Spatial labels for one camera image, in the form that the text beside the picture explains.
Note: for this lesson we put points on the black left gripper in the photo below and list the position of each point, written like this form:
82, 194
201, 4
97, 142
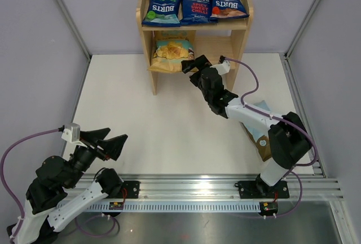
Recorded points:
111, 147

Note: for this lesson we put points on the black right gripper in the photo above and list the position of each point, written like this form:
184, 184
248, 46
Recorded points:
201, 63

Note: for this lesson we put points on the tan kettle chips bag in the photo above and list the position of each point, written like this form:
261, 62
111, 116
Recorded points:
171, 48

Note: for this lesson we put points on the blue sea salt vinegar bag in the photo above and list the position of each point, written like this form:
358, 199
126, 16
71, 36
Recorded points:
162, 13

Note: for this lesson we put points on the blue spicy chilli bag front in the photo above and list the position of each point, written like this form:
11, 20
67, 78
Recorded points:
195, 12

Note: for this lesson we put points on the blue spicy chilli bag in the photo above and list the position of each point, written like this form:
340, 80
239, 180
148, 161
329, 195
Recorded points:
195, 12
228, 9

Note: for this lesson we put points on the light blue cassava chips bag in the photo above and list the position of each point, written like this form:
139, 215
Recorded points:
260, 141

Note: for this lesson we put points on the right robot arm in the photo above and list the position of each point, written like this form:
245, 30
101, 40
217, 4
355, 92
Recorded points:
287, 136

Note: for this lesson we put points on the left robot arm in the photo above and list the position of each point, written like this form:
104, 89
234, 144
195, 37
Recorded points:
41, 220

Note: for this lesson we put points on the wooden two-tier shelf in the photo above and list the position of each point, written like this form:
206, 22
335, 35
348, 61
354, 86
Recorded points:
228, 37

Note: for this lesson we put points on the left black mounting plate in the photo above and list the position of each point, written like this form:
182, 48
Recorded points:
130, 189

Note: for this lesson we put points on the black mounting plate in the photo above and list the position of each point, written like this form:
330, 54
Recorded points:
252, 189
130, 189

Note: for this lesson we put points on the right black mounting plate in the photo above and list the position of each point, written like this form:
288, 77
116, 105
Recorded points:
252, 189

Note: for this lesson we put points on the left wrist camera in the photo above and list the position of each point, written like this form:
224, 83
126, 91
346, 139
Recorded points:
71, 133

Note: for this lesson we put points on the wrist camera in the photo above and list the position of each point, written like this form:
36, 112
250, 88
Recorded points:
71, 133
223, 66

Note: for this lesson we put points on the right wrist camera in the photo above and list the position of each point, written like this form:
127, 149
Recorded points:
223, 66

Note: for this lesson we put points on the white slotted cable duct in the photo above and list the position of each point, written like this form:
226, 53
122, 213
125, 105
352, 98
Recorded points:
176, 207

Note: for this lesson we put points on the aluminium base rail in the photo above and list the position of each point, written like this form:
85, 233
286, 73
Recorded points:
183, 187

